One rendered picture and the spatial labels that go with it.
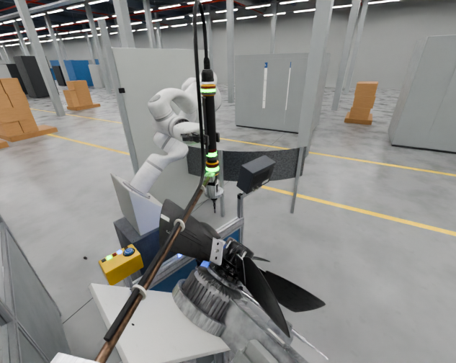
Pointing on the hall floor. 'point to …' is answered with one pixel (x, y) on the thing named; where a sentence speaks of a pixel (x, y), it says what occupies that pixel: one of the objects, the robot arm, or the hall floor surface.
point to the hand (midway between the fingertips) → (209, 137)
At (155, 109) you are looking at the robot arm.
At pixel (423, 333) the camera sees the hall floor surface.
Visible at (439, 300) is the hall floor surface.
